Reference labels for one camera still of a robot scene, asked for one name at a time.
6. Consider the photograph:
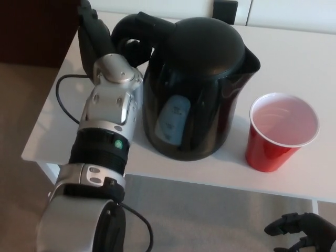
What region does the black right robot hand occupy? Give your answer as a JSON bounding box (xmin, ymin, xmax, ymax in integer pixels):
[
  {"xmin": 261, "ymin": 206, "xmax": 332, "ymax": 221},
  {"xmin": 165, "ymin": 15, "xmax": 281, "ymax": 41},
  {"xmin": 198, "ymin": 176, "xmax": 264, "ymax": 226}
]
[{"xmin": 264, "ymin": 212, "xmax": 336, "ymax": 252}]

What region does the black electric kettle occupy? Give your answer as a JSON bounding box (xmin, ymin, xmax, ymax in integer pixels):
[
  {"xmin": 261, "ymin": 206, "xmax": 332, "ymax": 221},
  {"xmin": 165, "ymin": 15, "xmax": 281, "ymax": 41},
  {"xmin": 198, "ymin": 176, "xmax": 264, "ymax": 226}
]
[{"xmin": 111, "ymin": 12, "xmax": 261, "ymax": 161}]

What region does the red plastic cup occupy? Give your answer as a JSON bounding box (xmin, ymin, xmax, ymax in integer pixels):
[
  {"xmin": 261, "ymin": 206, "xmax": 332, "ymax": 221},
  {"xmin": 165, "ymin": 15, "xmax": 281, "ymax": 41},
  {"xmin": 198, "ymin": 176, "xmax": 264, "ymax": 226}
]
[{"xmin": 245, "ymin": 92, "xmax": 320, "ymax": 173}]

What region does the white cabinet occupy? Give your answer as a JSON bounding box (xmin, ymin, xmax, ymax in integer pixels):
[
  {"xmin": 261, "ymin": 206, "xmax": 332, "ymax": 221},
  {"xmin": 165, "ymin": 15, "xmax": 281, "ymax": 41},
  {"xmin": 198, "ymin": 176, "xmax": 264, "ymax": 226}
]
[{"xmin": 89, "ymin": 0, "xmax": 336, "ymax": 35}]

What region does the dark brown cabinet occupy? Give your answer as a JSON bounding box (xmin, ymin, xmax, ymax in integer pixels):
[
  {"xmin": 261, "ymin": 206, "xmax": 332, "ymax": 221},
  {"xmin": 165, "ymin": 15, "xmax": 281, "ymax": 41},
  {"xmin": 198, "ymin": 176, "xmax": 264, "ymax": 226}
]
[{"xmin": 0, "ymin": 0, "xmax": 82, "ymax": 69}]

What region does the white metal-frame table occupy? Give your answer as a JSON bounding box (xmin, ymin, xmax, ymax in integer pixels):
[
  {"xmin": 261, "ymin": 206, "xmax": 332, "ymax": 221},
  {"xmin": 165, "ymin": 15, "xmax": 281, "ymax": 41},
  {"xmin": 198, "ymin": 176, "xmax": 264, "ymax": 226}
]
[{"xmin": 21, "ymin": 10, "xmax": 336, "ymax": 215}]

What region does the black rectangular wall plate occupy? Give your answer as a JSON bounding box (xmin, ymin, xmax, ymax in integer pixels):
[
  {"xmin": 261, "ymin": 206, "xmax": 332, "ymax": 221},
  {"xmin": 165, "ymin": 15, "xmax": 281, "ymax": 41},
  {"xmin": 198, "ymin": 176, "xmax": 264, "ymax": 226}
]
[{"xmin": 213, "ymin": 0, "xmax": 238, "ymax": 26}]

